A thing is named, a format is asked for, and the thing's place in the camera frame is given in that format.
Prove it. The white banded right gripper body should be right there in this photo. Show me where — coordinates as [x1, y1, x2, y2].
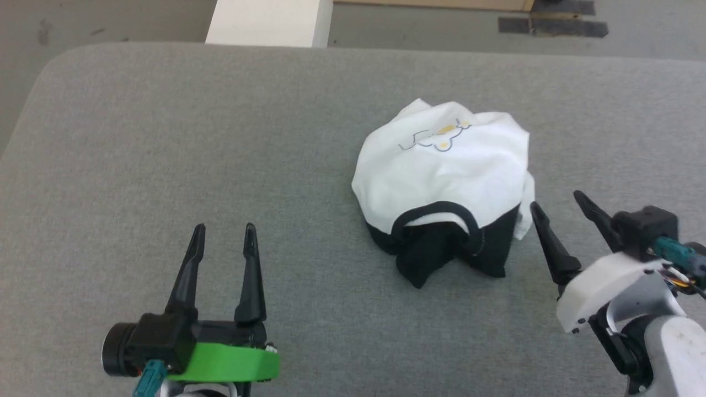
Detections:
[556, 252, 685, 395]

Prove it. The teal plug left camera cable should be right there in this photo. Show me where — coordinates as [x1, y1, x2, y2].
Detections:
[132, 360, 168, 397]

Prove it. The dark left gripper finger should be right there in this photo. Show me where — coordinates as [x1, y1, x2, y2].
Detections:
[234, 222, 268, 326]
[164, 223, 207, 321]

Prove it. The teal plug camera cable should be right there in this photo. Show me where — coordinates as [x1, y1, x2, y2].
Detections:
[132, 360, 168, 397]
[654, 237, 706, 301]

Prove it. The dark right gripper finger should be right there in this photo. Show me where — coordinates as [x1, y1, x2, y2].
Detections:
[573, 190, 624, 252]
[530, 202, 583, 285]

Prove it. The white garment with black trim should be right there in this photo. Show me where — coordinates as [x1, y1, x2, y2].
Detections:
[351, 98, 536, 289]

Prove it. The short black floor tape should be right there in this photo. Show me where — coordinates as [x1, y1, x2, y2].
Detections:
[532, 0, 596, 16]

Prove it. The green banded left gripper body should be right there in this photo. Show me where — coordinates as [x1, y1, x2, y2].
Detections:
[165, 322, 281, 383]

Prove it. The long black floor tape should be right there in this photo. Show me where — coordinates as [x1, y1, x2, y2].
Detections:
[498, 15, 609, 38]

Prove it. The white rectangular pillar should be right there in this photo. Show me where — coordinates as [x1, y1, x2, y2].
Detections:
[205, 0, 334, 49]

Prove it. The teal plug right camera cable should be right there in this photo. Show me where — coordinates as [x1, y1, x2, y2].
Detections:
[654, 237, 706, 301]

